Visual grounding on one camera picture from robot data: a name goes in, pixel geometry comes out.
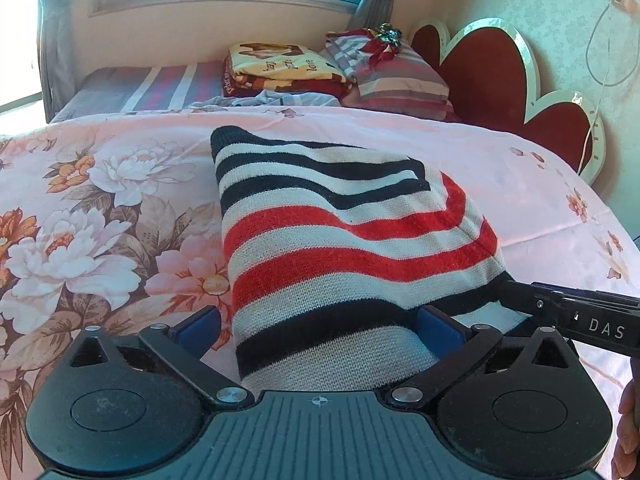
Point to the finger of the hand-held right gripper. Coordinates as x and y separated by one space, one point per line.
530 302

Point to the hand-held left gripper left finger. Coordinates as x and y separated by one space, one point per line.
200 331

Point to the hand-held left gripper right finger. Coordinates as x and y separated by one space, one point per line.
435 325

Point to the red black white striped sweater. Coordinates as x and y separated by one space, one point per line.
325 240

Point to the person's right hand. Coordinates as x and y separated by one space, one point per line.
631 430

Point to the pink floral quilt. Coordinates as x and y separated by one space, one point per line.
100 200

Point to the red heart-shaped headboard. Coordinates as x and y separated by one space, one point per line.
480 75

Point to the light blue striped cloth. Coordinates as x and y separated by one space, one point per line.
270 99

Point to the red grey striped pillow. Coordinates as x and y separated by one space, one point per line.
405 80

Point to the grey red striped bedsheet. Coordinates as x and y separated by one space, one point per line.
150 85

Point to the folded yellow red blanket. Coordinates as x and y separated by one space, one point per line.
280 67

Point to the grey striped cloth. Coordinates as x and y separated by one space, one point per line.
345 52

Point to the small dark ornament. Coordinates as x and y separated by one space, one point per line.
386 36

